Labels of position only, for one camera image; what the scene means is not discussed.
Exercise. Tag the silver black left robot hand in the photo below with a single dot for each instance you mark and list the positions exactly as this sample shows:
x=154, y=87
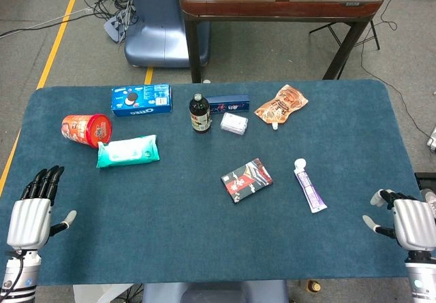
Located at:
x=29, y=221

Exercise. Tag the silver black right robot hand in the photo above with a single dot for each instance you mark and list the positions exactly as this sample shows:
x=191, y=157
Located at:
x=415, y=224

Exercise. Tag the purple white toothpaste tube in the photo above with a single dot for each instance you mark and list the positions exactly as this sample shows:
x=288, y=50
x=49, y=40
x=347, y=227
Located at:
x=311, y=190

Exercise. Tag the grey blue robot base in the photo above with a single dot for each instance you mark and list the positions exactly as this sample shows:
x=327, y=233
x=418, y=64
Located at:
x=218, y=292

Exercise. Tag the grey sneaker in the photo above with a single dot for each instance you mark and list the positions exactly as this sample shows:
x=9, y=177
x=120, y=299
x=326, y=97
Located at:
x=430, y=195

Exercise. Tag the black crate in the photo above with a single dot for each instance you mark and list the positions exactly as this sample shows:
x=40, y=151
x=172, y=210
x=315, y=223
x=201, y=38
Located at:
x=424, y=179

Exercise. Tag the white grey device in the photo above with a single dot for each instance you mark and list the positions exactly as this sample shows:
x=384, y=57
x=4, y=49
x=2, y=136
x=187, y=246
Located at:
x=432, y=143

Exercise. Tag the white box under table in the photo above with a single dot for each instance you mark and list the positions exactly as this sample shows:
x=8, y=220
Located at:
x=98, y=294

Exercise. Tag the red instant noodle cup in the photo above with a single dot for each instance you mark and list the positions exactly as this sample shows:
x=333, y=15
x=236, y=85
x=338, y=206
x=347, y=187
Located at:
x=85, y=129

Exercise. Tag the small brown bottle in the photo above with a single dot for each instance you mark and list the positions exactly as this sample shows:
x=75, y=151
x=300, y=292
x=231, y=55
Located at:
x=313, y=286

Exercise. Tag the green wet wipes pack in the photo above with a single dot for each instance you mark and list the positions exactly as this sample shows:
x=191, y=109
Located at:
x=127, y=151

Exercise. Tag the blue table mat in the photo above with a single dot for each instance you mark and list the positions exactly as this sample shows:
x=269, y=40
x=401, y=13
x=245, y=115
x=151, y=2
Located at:
x=190, y=228

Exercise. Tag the blue Oreo cookie box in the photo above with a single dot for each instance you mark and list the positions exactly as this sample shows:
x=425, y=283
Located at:
x=143, y=102

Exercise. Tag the orange spout pouch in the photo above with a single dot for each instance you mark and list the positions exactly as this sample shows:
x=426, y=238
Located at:
x=281, y=107

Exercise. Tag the dark glass bottle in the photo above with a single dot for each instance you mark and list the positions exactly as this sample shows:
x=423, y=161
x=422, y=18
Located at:
x=200, y=115

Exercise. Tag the clear plastic case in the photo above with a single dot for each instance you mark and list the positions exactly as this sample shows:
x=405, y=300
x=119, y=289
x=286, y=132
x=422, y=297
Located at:
x=234, y=123

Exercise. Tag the grey power strip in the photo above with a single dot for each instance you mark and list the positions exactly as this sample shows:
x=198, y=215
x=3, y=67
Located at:
x=116, y=27

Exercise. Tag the long dark blue box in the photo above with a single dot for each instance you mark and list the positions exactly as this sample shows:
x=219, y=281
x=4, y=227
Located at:
x=231, y=103

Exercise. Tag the blue grey machine base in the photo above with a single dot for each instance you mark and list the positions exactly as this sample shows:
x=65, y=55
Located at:
x=153, y=37

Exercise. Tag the brown wooden table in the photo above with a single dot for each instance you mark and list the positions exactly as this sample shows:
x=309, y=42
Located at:
x=279, y=5

